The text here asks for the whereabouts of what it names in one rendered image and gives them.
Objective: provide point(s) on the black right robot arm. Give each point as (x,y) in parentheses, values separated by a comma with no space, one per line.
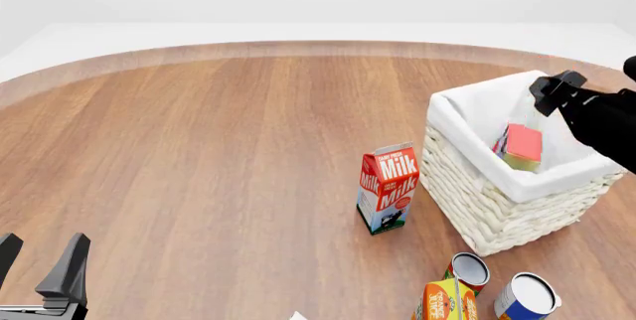
(606,122)

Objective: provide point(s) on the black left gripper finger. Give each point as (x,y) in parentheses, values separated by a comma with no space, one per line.
(7,253)
(67,275)

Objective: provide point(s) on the red-topped yellow food box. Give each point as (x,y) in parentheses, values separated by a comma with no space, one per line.
(524,146)

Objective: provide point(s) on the orange juice carton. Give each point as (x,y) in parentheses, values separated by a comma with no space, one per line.
(442,303)

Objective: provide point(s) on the red and white milk carton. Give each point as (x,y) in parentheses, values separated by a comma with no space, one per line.
(390,189)

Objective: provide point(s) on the blue and red food box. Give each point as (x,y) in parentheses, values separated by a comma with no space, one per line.
(501,143)

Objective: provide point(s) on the small white box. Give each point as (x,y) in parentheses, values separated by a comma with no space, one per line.
(298,316)

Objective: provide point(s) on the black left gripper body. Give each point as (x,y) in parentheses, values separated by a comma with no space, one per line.
(30,314)

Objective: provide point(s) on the blue and white labelled tin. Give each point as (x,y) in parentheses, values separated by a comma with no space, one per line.
(526,297)

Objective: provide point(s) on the red-labelled tin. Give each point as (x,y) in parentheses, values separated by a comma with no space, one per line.
(469,268)

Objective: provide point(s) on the white woven basket with liner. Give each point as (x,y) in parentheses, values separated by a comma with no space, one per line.
(502,200)

